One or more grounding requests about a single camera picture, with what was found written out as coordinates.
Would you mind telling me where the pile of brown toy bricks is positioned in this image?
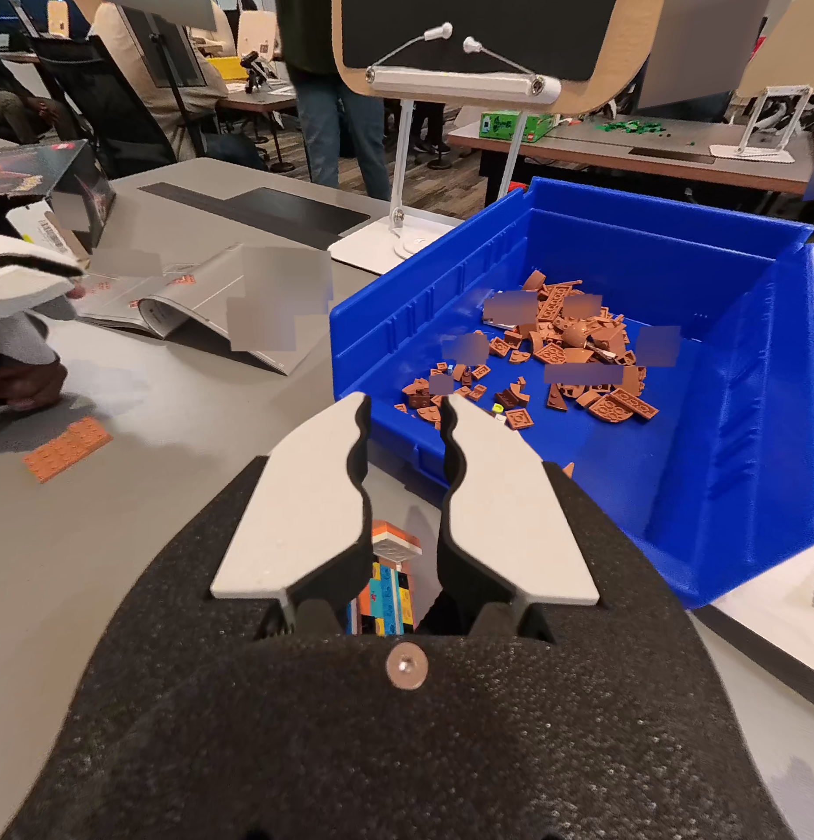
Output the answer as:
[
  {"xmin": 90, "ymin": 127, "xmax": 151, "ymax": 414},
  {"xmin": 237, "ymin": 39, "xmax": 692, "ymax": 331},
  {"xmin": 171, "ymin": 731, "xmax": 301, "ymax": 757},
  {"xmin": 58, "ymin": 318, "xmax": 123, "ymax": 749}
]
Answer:
[{"xmin": 394, "ymin": 270, "xmax": 662, "ymax": 431}]

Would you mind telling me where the black office chair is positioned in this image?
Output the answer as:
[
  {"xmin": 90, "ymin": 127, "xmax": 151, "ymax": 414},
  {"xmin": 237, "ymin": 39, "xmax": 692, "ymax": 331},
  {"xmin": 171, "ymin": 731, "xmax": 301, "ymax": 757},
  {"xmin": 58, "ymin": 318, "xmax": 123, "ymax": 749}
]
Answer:
[{"xmin": 32, "ymin": 33, "xmax": 179, "ymax": 179}]

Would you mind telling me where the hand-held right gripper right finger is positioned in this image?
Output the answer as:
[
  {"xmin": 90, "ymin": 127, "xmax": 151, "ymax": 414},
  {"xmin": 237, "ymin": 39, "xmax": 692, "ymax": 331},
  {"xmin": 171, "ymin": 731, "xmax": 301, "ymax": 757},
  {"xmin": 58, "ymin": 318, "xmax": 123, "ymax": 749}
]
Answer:
[{"xmin": 438, "ymin": 392, "xmax": 601, "ymax": 637}]

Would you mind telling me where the dark toy set box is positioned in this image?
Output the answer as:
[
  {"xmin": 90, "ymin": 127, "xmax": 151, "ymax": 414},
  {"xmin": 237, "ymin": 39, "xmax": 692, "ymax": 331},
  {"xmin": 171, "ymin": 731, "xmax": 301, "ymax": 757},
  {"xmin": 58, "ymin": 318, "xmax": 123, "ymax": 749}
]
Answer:
[{"xmin": 0, "ymin": 138, "xmax": 116, "ymax": 254}]

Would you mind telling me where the black strip on desk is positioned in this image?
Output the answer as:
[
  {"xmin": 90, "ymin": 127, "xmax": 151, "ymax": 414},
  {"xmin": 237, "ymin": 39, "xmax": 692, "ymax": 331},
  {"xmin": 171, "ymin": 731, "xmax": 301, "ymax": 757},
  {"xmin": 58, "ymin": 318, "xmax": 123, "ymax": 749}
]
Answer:
[{"xmin": 138, "ymin": 182, "xmax": 372, "ymax": 251}]

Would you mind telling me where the white sheet with black edge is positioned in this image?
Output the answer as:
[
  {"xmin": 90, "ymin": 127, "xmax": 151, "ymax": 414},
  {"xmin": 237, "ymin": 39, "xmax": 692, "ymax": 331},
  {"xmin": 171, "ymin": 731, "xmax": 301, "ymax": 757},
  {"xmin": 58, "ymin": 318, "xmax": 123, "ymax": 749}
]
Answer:
[{"xmin": 692, "ymin": 544, "xmax": 814, "ymax": 713}]

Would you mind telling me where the person's left hand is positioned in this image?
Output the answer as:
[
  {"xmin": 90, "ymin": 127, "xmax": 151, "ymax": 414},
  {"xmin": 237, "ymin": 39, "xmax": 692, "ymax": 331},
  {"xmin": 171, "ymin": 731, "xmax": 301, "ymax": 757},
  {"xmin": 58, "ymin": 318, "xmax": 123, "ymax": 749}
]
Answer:
[{"xmin": 0, "ymin": 359, "xmax": 69, "ymax": 416}]

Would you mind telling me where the grey desk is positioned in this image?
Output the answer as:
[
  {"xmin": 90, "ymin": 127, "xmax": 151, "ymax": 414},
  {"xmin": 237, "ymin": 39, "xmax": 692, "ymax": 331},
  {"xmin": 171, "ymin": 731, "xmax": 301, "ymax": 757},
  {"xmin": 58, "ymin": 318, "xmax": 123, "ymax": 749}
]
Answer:
[{"xmin": 0, "ymin": 135, "xmax": 814, "ymax": 840}]

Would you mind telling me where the small white stand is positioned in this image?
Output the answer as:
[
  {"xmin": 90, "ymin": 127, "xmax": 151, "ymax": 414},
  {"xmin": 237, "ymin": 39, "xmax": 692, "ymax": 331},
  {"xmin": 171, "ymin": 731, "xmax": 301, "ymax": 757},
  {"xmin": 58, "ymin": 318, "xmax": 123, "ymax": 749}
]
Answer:
[{"xmin": 708, "ymin": 85, "xmax": 813, "ymax": 165}]

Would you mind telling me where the blue plastic bin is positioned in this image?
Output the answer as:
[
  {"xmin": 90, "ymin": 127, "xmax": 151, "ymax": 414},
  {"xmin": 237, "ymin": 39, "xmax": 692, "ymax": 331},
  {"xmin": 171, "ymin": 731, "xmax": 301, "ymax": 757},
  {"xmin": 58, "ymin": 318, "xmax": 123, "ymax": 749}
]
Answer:
[{"xmin": 330, "ymin": 176, "xmax": 814, "ymax": 611}]

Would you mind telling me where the pile of green toy bricks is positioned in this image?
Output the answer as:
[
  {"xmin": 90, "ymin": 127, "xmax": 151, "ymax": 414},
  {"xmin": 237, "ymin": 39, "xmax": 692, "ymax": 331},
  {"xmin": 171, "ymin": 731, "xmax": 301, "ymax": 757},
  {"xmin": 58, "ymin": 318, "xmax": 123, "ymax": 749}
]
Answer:
[{"xmin": 590, "ymin": 118, "xmax": 673, "ymax": 138}]

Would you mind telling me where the dark screen on pole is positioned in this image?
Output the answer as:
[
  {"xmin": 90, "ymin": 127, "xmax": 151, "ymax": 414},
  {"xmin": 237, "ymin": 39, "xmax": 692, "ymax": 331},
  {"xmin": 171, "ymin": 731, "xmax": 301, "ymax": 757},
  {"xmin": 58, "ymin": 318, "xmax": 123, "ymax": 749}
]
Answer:
[{"xmin": 110, "ymin": 0, "xmax": 220, "ymax": 159}]

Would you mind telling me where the black board with wooden edge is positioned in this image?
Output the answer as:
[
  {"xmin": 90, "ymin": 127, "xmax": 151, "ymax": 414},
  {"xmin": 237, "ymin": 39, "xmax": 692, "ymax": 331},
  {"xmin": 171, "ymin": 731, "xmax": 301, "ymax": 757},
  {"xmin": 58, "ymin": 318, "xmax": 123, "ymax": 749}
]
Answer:
[{"xmin": 331, "ymin": 0, "xmax": 665, "ymax": 121}]

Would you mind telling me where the colourful toy brick model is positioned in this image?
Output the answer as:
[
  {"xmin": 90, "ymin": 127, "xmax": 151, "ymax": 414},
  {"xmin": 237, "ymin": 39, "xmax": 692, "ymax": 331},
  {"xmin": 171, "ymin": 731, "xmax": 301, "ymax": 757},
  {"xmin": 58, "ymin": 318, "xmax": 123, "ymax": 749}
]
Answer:
[{"xmin": 345, "ymin": 519, "xmax": 424, "ymax": 637}]

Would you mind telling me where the open instruction booklet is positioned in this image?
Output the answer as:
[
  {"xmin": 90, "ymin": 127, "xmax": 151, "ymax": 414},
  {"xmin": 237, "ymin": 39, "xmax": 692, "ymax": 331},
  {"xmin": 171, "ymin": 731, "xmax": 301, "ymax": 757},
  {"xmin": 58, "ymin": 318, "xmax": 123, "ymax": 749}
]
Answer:
[{"xmin": 72, "ymin": 242, "xmax": 334, "ymax": 376}]

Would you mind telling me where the green toy set box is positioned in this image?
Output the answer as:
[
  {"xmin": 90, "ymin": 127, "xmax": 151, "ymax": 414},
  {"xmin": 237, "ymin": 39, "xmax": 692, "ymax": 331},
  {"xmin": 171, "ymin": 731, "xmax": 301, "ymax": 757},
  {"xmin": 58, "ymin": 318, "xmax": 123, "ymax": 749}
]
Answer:
[{"xmin": 479, "ymin": 110, "xmax": 557, "ymax": 143}]

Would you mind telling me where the orange flat toy brick plate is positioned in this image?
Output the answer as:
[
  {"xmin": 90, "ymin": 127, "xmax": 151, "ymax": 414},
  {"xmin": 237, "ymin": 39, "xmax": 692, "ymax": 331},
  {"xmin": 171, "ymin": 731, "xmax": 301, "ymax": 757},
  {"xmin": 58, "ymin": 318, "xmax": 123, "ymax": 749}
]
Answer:
[{"xmin": 22, "ymin": 416, "xmax": 115, "ymax": 485}]

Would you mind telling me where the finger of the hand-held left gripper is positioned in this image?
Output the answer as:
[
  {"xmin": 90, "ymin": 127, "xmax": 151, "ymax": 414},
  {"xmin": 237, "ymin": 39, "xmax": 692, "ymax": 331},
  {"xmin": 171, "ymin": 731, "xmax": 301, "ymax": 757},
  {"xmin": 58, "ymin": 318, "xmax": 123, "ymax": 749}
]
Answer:
[
  {"xmin": 0, "ymin": 234, "xmax": 87, "ymax": 278},
  {"xmin": 0, "ymin": 265, "xmax": 77, "ymax": 325}
]

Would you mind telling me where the white board stand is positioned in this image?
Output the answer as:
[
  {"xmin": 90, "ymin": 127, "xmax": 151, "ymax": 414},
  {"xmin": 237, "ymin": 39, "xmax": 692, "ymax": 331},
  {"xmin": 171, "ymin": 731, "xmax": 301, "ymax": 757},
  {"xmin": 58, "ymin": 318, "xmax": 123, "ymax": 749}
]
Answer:
[{"xmin": 328, "ymin": 22, "xmax": 563, "ymax": 278}]

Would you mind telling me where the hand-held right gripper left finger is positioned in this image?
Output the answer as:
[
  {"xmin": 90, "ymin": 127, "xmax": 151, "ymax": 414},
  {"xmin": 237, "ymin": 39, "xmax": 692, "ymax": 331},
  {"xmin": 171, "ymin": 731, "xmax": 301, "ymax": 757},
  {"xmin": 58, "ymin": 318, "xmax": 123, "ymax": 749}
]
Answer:
[{"xmin": 210, "ymin": 392, "xmax": 377, "ymax": 635}]

